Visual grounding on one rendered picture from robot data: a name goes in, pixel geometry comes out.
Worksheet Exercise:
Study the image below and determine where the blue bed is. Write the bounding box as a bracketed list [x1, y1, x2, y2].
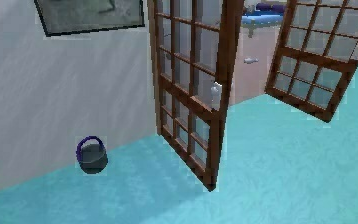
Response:
[241, 2, 289, 38]

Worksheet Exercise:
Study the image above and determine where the black framed wall picture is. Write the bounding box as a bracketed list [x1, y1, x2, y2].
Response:
[33, 0, 146, 38]

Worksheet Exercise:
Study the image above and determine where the grey bucket with purple handle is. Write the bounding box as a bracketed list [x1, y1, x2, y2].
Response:
[75, 135, 109, 175]

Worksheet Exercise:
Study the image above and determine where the brown glass pane door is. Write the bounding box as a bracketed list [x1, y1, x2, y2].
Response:
[147, 0, 246, 193]
[264, 0, 358, 124]

